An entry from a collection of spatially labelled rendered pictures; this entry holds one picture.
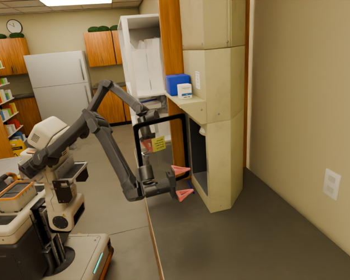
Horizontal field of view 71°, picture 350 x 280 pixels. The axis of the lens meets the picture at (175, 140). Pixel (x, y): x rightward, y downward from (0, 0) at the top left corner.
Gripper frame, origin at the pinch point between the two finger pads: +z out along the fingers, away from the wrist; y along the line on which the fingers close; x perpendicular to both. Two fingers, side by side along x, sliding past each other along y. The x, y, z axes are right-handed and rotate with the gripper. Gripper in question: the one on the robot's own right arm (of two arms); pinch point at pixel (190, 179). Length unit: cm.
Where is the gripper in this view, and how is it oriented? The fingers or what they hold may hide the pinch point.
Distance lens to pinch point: 105.0
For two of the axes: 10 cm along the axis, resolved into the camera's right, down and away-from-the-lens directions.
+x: -2.3, -2.1, 9.5
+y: -1.5, -9.6, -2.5
